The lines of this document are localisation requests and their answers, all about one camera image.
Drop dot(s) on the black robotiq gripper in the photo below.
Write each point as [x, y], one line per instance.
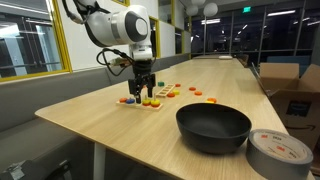
[142, 68]

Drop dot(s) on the yellow wooden disc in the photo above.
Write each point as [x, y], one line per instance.
[176, 92]
[146, 100]
[155, 101]
[208, 101]

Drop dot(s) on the white franka robot arm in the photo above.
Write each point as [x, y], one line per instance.
[116, 23]

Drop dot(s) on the red wooden disc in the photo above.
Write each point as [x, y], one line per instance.
[146, 104]

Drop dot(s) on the blue wooden disc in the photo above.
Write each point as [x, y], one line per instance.
[130, 100]

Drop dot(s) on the green wooden disc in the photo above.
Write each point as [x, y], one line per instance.
[161, 83]

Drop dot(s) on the orange wooden disc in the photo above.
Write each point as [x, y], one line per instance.
[170, 95]
[198, 93]
[155, 105]
[123, 99]
[178, 85]
[212, 99]
[192, 88]

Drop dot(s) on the wooden peg board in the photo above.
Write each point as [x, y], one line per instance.
[146, 107]

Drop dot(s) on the wooden ladder piece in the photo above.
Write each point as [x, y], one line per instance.
[165, 90]

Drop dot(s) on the black bowl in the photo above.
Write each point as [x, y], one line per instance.
[213, 128]

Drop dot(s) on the white table leg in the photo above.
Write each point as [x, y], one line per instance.
[99, 161]

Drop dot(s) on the white plate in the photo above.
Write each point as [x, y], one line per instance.
[225, 57]

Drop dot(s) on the white globe lamp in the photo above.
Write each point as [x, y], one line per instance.
[192, 10]
[210, 9]

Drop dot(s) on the dark wooden chair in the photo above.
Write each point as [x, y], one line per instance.
[244, 60]

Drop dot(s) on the grey upholstered bench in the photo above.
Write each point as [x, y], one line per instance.
[40, 100]

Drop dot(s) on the yellow framed window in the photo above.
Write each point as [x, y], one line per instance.
[33, 40]

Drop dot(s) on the green exit sign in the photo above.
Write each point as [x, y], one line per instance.
[246, 9]

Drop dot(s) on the brown cardboard box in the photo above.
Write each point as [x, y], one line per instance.
[295, 100]

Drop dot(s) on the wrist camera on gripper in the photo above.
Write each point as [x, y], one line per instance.
[117, 61]

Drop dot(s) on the black clamp mount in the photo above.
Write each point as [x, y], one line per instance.
[30, 170]

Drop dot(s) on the grey duct tape roll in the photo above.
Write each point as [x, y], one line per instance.
[278, 156]

